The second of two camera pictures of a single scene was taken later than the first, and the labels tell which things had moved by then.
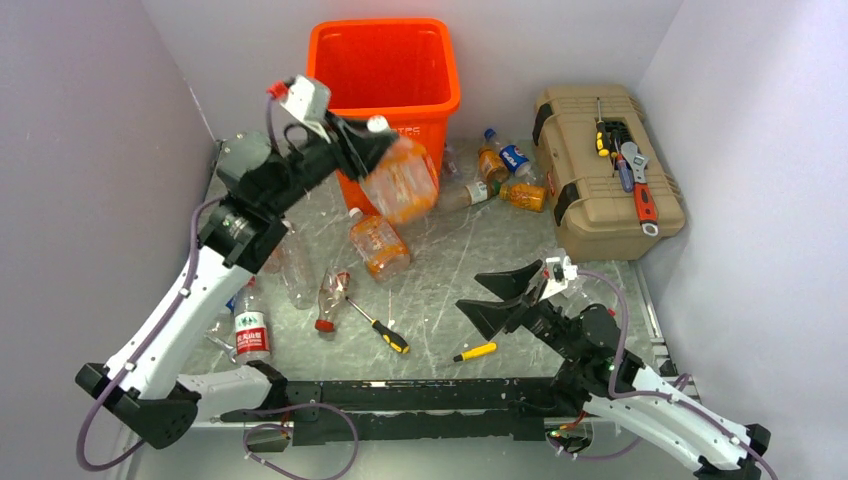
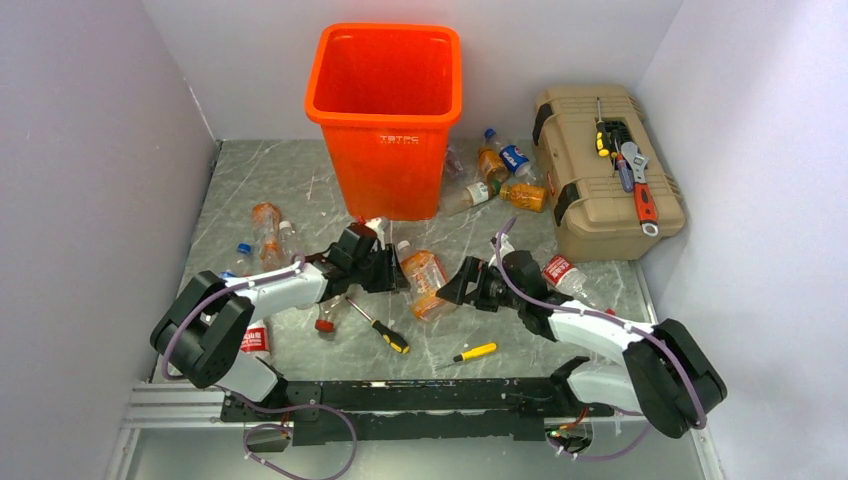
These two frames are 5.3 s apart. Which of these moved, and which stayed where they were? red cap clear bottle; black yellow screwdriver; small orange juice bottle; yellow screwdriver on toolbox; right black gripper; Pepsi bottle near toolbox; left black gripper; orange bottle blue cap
Moved: right black gripper; left black gripper
Stayed: small orange juice bottle; black yellow screwdriver; yellow screwdriver on toolbox; Pepsi bottle near toolbox; orange bottle blue cap; red cap clear bottle
